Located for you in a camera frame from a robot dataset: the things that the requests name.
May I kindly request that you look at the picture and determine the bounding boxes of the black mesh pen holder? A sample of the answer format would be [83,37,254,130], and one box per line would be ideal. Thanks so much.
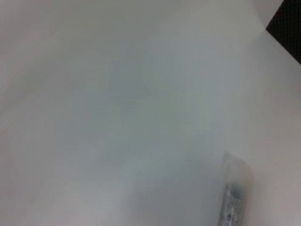
[265,0,301,66]

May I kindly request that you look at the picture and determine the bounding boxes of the grey glitter pen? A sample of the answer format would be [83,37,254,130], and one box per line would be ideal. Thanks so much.
[216,150,256,226]

